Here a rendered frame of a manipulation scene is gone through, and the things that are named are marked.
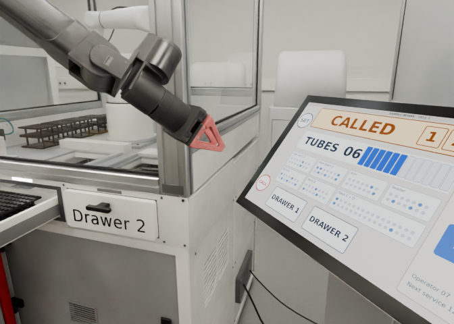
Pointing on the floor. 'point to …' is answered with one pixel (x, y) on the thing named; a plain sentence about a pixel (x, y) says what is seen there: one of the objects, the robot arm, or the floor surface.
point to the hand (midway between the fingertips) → (216, 145)
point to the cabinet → (134, 274)
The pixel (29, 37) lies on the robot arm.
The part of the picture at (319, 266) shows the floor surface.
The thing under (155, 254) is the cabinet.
